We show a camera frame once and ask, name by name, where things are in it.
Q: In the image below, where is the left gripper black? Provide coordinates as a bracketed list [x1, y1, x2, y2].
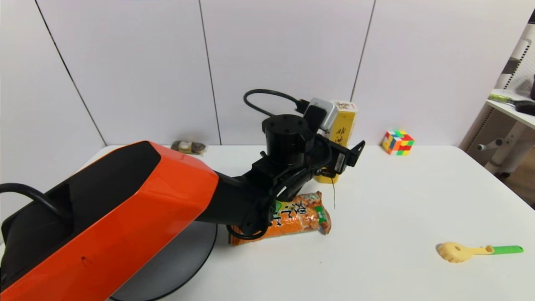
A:
[314, 134, 366, 175]

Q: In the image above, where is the yellow potato chip box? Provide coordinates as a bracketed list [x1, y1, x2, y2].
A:
[313, 100, 358, 185]

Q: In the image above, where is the gray round plate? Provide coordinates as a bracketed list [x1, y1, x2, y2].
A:
[109, 220, 218, 301]

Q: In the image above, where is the colourful puzzle cube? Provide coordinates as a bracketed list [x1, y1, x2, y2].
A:
[381, 130, 415, 156]

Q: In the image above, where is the orange snack bag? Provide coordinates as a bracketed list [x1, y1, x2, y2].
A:
[228, 191, 332, 245]

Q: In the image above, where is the white desk stand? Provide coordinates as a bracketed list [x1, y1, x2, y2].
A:
[476, 121, 535, 176]

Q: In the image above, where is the green tool on shelf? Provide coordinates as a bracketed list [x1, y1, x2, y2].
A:
[488, 94, 521, 105]

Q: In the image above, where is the small wrapped cookie pack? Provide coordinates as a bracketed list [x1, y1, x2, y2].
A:
[171, 140, 207, 156]

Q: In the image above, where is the white shelf board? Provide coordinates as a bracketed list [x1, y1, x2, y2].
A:
[486, 89, 535, 130]

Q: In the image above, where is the black tool on shelf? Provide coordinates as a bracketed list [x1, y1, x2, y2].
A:
[513, 100, 535, 117]

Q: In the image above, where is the white perforated panel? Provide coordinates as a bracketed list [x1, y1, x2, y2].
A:
[495, 8, 535, 97]

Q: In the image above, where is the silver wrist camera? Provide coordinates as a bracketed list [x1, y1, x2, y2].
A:
[303, 98, 338, 134]

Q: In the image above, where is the black camera cable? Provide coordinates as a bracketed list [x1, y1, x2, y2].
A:
[243, 89, 310, 118]

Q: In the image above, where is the beige pasta spoon green handle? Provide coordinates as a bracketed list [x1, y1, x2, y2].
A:
[436, 242, 524, 264]

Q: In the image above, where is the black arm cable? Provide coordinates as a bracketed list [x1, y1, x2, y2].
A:
[0, 183, 64, 219]

